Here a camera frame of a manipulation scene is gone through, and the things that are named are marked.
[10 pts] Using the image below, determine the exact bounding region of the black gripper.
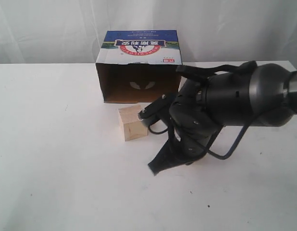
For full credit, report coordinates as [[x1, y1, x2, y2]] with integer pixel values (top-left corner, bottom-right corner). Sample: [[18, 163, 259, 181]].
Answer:
[[148, 80, 222, 176]]

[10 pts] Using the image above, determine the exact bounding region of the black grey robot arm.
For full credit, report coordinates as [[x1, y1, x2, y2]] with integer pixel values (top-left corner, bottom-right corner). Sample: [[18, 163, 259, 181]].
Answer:
[[148, 61, 297, 174]]

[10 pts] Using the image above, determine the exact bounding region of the wooden cube block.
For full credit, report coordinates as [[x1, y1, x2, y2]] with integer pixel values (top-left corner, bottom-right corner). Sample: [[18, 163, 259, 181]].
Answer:
[[118, 104, 148, 141]]

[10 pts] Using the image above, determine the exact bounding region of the blue white cardboard box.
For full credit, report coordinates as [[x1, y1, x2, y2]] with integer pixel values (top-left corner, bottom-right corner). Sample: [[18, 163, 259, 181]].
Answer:
[[96, 30, 182, 103]]

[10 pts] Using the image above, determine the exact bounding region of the white backdrop curtain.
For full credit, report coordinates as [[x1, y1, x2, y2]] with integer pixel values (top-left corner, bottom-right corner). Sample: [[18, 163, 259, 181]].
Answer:
[[0, 0, 297, 68]]

